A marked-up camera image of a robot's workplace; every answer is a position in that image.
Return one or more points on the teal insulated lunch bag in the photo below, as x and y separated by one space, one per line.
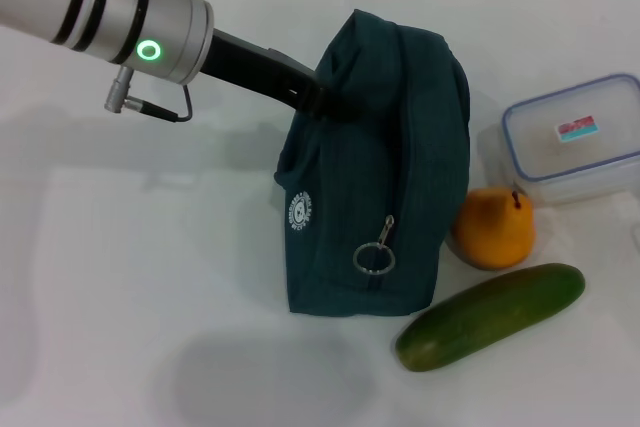
360 187

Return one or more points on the green cucumber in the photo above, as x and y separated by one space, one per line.
492 317

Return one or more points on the clear container with blue-rimmed lid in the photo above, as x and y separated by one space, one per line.
575 142

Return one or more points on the yellow pear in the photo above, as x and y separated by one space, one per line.
495 232

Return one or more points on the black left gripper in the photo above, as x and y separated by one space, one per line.
255 72

